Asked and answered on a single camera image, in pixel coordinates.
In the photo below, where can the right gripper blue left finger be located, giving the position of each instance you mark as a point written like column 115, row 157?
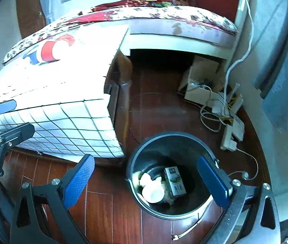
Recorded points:
column 75, row 180

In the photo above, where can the white paper cup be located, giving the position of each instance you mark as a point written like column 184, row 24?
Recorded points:
column 153, row 193

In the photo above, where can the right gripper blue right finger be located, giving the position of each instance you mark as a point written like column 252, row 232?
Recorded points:
column 216, row 180

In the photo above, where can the brown wooden door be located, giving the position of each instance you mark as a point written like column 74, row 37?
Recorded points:
column 30, row 16

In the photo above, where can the black trash bin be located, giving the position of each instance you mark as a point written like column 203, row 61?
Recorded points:
column 163, row 177

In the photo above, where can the green milk carton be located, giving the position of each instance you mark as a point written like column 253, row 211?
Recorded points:
column 174, row 181

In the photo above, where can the white grid tablecloth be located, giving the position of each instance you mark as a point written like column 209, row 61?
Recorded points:
column 65, row 99

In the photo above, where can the red patterned blanket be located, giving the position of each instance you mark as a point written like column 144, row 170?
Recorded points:
column 143, row 3

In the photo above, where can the white power strip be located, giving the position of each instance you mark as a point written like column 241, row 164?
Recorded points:
column 232, row 133

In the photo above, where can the bed with floral sheet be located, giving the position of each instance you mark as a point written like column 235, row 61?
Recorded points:
column 183, row 21

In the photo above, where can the red paper cup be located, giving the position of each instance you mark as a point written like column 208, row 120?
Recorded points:
column 51, row 51

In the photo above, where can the red plastic bag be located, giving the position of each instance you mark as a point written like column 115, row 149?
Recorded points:
column 67, row 38

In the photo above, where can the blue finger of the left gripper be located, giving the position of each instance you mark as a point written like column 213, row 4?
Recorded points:
column 7, row 106
column 17, row 135

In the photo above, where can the blue paper cup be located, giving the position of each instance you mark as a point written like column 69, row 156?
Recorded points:
column 34, row 55

